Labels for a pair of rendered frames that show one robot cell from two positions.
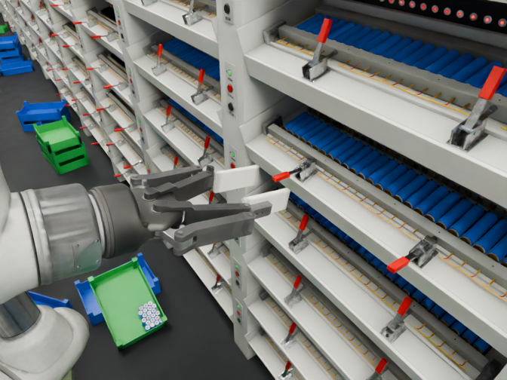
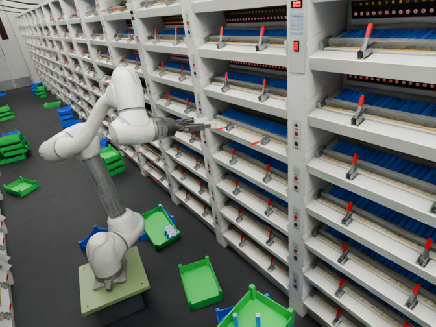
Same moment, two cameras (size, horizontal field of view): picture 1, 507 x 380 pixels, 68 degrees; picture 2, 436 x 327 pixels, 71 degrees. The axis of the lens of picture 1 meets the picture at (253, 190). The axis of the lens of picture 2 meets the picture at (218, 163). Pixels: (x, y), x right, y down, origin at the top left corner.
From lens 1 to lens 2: 0.89 m
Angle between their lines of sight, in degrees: 10
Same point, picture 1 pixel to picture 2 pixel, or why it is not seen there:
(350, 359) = (260, 207)
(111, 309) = (150, 231)
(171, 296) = (181, 226)
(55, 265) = (158, 132)
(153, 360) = (174, 252)
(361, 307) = (256, 176)
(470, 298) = (277, 149)
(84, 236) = (164, 125)
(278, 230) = (225, 159)
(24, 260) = (152, 129)
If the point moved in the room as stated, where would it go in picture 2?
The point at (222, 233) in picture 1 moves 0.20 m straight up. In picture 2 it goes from (196, 128) to (189, 79)
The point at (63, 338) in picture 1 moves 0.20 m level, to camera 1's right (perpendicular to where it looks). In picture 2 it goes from (135, 220) to (169, 217)
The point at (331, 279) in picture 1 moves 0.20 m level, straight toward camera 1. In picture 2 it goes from (246, 170) to (237, 191)
